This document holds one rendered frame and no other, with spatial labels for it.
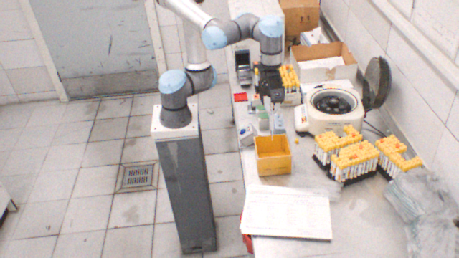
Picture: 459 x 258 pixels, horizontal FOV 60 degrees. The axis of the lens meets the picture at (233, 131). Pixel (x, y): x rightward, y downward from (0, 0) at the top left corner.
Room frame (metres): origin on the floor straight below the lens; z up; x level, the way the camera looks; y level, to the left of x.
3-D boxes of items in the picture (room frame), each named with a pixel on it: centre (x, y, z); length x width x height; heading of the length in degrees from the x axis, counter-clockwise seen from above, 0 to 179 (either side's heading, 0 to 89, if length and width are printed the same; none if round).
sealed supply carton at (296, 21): (2.46, -0.48, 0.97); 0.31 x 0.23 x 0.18; 175
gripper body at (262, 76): (1.20, -0.15, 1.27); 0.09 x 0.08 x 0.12; 1
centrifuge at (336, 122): (1.40, -0.43, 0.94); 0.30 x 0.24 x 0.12; 83
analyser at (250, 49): (2.05, -0.17, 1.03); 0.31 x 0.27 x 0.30; 2
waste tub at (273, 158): (1.17, -0.15, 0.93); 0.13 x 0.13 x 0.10; 1
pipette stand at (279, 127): (1.32, -0.20, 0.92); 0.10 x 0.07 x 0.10; 177
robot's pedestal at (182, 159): (1.48, 0.26, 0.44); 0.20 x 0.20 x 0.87; 2
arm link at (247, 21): (1.27, -0.08, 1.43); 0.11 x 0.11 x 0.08; 35
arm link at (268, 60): (1.20, -0.15, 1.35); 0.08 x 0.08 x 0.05
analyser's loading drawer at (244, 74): (1.86, -0.09, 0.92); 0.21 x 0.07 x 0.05; 2
